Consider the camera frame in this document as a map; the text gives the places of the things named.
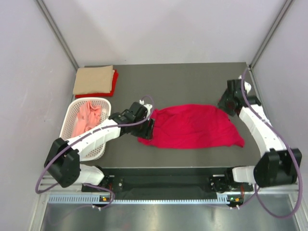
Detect folded beige t shirt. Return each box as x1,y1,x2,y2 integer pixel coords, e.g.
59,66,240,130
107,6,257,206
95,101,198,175
73,65,114,95

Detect grey slotted cable duct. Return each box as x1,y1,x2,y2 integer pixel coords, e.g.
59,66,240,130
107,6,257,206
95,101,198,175
48,193,244,204

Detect pink crumpled t shirt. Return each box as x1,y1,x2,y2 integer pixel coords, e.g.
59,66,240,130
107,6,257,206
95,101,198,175
71,101,102,138

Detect right aluminium frame post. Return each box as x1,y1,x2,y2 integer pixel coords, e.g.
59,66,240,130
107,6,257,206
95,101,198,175
248,0,295,70

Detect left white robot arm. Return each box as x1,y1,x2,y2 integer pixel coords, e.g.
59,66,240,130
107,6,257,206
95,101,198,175
44,105,154,191

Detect aluminium frame post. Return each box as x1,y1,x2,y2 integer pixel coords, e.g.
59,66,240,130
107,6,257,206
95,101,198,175
34,0,79,71
248,0,295,70

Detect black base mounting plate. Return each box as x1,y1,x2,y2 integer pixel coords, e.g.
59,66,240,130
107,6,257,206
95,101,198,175
80,167,263,200

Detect crimson t shirt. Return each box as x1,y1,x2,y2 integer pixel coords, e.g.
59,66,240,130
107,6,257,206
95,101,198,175
138,104,245,149

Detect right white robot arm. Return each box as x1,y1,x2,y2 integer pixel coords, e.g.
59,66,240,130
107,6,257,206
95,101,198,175
218,93,297,191

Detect folded red t shirt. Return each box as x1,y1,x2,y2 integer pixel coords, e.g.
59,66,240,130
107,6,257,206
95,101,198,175
75,70,119,99

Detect left aluminium frame post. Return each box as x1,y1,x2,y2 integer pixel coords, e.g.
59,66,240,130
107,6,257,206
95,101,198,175
34,0,79,71

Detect white plastic laundry basket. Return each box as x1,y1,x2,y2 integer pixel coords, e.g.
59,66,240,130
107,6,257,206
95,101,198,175
60,97,111,161

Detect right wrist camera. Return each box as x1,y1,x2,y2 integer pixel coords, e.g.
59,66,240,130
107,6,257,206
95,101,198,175
227,75,252,94

